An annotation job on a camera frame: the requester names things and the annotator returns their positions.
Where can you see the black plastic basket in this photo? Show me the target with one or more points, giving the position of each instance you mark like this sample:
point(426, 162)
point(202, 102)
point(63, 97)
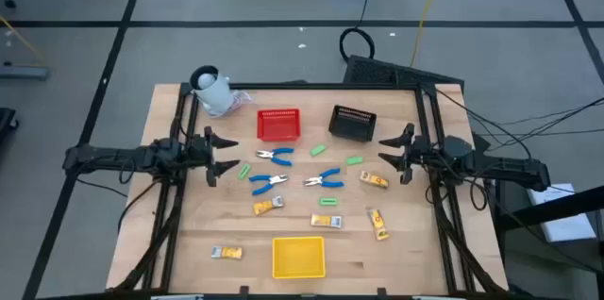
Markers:
point(351, 124)

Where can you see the grey floor base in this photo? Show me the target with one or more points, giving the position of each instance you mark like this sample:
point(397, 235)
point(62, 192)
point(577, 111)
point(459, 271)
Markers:
point(23, 72)

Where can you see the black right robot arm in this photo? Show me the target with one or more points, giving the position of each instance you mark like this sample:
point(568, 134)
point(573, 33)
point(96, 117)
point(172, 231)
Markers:
point(500, 165)

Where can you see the white ball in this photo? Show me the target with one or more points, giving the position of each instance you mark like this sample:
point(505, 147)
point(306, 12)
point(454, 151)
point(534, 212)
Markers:
point(206, 80)

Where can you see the yellow snack packet centre-left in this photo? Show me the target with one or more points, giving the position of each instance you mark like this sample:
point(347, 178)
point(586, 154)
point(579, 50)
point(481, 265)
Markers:
point(266, 206)

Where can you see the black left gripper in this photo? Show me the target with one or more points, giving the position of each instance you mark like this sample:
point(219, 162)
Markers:
point(211, 158)

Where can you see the red plastic basket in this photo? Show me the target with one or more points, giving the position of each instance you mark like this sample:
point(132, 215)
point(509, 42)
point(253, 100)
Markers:
point(278, 125)

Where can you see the clear plastic bag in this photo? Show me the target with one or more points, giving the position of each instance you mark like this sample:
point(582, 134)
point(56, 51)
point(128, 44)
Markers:
point(241, 99)

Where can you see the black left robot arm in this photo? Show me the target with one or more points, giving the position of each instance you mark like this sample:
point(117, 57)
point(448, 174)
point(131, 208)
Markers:
point(108, 154)

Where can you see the black mesh panel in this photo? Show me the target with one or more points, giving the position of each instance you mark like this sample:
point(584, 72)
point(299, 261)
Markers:
point(377, 72)

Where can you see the white paper sheet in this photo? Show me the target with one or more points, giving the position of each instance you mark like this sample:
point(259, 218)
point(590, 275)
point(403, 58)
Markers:
point(566, 224)

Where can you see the black metal bar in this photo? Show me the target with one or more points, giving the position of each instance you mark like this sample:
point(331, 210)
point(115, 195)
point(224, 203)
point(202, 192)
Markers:
point(557, 208)

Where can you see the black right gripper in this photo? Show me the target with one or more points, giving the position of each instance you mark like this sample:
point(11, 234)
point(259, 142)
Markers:
point(408, 154)

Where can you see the yellow plastic basket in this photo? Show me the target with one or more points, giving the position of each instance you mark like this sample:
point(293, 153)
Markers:
point(298, 257)

